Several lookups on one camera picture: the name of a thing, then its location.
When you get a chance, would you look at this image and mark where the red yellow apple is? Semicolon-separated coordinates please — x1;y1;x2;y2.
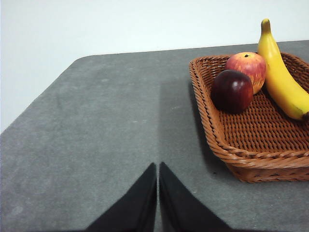
225;52;267;95

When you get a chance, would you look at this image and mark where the yellow banana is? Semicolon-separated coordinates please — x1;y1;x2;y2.
257;18;309;121

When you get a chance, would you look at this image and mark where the dark red plum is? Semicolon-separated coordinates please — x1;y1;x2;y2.
211;69;254;114

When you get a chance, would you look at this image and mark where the brown wicker basket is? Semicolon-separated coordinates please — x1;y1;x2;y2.
189;52;309;184

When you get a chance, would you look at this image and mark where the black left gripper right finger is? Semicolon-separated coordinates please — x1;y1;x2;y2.
158;161;234;232

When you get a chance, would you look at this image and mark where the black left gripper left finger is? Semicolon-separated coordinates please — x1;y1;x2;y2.
84;162;158;232

